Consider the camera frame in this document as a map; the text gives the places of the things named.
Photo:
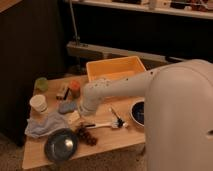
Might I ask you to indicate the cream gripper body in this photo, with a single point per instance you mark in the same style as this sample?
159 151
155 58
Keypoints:
73 117

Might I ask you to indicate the dark red grape bunch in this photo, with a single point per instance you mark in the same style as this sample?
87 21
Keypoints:
85 136

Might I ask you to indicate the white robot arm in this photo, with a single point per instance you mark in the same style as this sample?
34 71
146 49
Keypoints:
178 112

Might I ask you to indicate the white paper cup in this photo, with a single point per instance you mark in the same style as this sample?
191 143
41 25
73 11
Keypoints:
38 103

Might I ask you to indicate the green plastic cup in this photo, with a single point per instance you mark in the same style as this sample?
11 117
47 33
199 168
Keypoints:
41 84

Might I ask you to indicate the wooden low table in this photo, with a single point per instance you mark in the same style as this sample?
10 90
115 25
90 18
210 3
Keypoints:
108 138

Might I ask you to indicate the small wooden block toy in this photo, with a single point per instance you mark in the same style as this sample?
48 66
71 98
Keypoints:
62 94

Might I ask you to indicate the dark metal bowl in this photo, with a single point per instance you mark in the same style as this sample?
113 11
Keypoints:
61 145

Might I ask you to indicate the orange capped jar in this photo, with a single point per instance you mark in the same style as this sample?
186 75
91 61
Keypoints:
74 87

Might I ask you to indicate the light blue cloth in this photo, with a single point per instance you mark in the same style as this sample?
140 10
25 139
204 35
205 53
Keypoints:
51 123

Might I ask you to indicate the yellow plastic bin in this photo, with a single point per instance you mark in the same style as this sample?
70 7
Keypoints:
114 68

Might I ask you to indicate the dark blue ceramic bowl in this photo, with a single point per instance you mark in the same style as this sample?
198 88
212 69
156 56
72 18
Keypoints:
137 112

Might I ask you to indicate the grey metal rail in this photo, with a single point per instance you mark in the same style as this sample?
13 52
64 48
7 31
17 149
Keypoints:
97 52

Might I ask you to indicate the white wall shelf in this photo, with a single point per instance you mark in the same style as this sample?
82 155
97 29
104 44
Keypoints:
202 9

